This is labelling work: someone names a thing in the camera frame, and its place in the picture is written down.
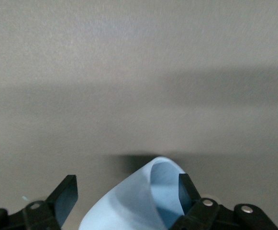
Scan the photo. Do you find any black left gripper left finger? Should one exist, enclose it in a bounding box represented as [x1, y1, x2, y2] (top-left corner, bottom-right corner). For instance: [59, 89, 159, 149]
[0, 174, 78, 230]

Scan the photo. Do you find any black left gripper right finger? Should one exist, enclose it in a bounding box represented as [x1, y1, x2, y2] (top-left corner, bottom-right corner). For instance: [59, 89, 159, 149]
[172, 173, 278, 230]

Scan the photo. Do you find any light blue cup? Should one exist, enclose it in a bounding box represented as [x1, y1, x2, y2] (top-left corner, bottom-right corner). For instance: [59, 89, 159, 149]
[79, 156, 192, 230]

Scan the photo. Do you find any dark grey table cloth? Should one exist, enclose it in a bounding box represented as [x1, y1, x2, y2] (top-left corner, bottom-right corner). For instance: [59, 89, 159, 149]
[0, 0, 278, 230]

